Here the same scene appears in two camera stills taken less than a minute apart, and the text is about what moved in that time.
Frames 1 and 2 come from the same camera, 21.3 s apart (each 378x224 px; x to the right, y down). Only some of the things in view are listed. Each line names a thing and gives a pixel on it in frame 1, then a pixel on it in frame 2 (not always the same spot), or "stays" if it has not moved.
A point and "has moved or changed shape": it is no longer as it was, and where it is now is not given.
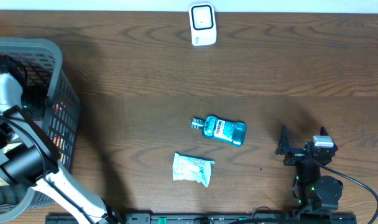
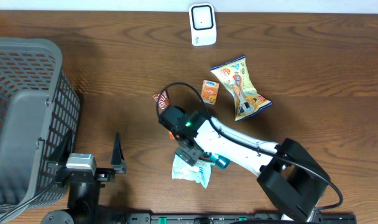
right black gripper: x=296 y=154 → x=188 y=156
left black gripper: x=32 y=106 → x=119 y=166
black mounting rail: x=202 y=218 stays
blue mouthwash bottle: x=232 y=132 has moved or changed shape
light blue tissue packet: x=190 y=168 stays
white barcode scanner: x=202 y=23 stays
